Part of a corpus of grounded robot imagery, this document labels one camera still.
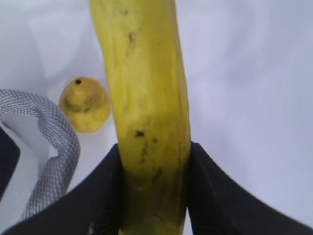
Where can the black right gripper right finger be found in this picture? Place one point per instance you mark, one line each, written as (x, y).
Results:
(218, 205)

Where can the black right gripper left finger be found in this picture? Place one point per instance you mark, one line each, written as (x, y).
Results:
(93, 207)

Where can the navy blue lunch bag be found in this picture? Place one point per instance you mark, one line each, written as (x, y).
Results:
(55, 172)

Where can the yellow pear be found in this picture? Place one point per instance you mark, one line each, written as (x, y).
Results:
(85, 102)

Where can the yellow banana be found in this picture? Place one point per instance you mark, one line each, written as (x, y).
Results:
(145, 73)

